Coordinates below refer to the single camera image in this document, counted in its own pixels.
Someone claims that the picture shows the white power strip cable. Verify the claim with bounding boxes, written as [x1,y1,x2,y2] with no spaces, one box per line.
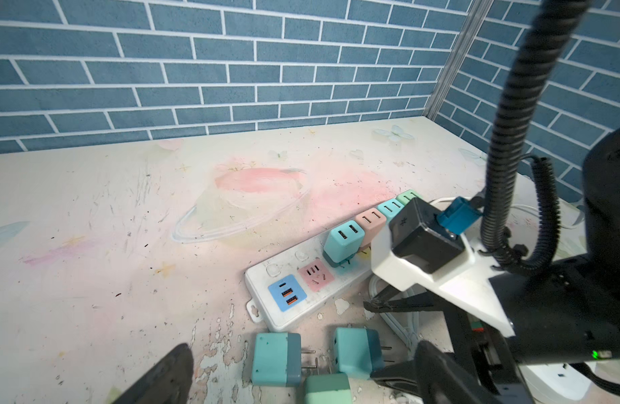
[425,195,543,218]

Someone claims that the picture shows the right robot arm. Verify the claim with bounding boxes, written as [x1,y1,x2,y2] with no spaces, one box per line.
[364,1,620,403]

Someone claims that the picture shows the pink plug adapter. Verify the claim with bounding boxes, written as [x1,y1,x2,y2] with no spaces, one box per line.
[355,208,387,251]

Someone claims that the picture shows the white long power strip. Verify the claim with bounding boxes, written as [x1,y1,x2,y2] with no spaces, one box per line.
[244,232,372,333]

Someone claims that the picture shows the teal plug adapter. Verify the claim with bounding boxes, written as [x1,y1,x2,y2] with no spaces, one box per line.
[333,328,392,380]
[251,333,303,387]
[323,220,365,268]
[377,198,404,221]

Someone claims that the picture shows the white square power socket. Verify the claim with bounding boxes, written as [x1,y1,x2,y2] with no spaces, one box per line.
[520,364,593,404]

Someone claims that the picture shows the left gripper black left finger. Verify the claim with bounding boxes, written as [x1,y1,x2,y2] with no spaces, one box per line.
[113,343,194,404]

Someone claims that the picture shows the teal plug adapter top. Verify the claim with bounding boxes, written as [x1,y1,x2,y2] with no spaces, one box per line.
[333,328,392,380]

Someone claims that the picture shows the green plug adapter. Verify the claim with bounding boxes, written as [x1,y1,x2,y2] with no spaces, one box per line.
[396,190,422,205]
[304,373,352,404]

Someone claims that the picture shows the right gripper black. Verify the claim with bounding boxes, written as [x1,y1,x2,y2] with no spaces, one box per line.
[362,254,620,404]

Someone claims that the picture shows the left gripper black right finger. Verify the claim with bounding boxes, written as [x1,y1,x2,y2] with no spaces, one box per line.
[414,341,534,403]

